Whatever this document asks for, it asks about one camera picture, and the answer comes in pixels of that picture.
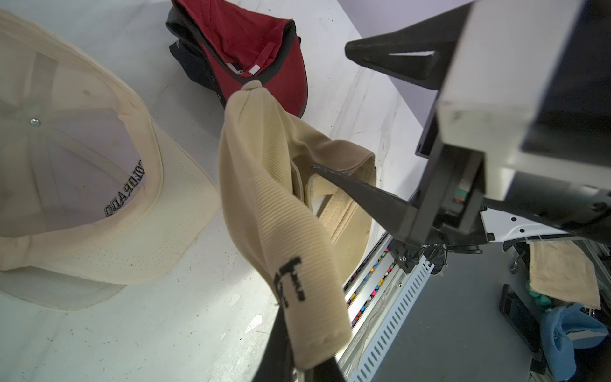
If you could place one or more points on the cream Colorado baseball cap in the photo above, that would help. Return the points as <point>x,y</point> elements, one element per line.
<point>94,195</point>

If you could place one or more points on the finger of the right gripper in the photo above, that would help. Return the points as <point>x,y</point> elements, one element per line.
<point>420,54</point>

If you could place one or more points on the blue cloth under table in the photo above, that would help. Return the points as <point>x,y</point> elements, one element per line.
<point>564,330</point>

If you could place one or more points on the beige cloth under table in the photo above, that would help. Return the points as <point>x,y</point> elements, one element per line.
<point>561,270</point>

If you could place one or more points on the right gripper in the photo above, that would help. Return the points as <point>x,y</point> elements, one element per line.
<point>475,162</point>

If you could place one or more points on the tan dark-brim baseball cap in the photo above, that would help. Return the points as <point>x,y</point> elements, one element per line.
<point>304,235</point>

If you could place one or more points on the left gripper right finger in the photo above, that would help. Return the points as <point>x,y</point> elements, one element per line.
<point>327,371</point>

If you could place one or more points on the red baseball cap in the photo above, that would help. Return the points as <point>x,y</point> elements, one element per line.
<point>222,46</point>

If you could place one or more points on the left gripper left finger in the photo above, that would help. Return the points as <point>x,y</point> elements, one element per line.
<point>277,364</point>

